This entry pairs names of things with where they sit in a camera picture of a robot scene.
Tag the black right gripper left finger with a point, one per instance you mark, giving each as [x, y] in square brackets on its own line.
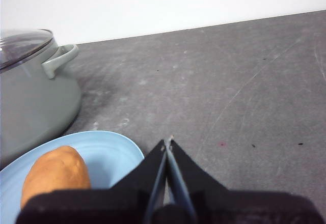
[102, 206]

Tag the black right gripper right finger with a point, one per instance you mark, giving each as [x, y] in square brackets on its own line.
[242, 208]

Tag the brown potato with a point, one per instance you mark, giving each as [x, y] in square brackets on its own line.
[58, 170]

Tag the glass lid with green knob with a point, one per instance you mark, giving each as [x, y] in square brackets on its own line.
[23, 45]

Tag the blue round plate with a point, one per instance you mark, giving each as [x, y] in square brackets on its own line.
[109, 152]

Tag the pale green electric steamer pot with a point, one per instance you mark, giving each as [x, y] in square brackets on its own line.
[33, 101]

